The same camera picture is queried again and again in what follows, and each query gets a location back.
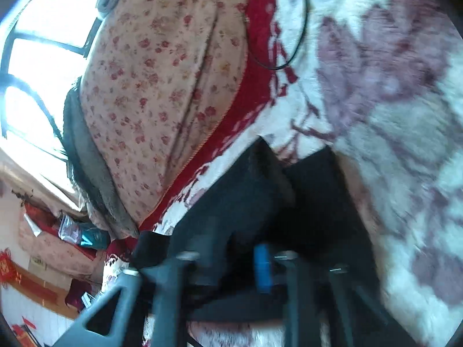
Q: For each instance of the grey fleece garment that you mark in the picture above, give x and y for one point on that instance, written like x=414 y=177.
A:
x=88 y=137

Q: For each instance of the floral pink quilt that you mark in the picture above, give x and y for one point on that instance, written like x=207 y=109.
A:
x=161 y=75

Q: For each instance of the red white floral blanket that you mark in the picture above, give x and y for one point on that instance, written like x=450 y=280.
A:
x=380 y=82

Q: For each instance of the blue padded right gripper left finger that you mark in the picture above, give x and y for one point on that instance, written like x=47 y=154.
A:
x=170 y=280

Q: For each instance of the black knit pants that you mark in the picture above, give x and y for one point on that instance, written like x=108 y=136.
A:
x=304 y=208

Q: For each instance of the teal plastic bag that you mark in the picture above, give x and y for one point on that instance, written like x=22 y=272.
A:
x=83 y=234

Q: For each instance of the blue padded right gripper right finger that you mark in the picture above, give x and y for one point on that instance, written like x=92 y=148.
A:
x=287 y=273

